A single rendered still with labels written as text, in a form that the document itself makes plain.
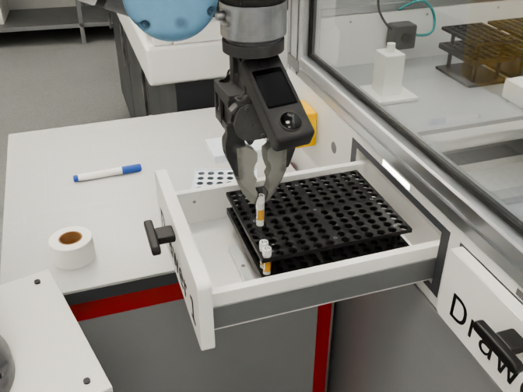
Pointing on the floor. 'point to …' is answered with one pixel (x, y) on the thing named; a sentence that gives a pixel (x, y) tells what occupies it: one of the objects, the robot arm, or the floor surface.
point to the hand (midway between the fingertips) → (261, 196)
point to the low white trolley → (143, 260)
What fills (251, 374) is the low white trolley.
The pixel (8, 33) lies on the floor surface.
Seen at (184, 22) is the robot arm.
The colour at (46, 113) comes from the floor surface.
